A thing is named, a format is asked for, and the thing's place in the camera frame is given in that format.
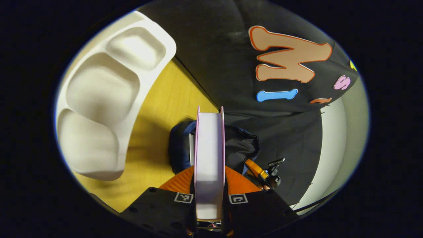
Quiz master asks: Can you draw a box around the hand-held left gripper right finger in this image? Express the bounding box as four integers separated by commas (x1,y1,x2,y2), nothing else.
225,165,299,237

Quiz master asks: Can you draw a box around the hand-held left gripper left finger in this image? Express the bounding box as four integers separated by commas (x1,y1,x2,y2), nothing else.
121,165,197,237

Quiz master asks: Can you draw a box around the blue schoolbag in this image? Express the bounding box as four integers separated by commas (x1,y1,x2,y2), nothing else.
169,120,260,176

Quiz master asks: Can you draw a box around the pink cover book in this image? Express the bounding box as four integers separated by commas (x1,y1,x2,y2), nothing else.
194,106,226,221

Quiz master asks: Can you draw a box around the white bookshelf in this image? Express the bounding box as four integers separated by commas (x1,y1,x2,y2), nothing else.
56,11,177,181

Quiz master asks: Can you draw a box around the black backdrop cloth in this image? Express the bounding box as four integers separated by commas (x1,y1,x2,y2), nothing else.
137,0,361,210

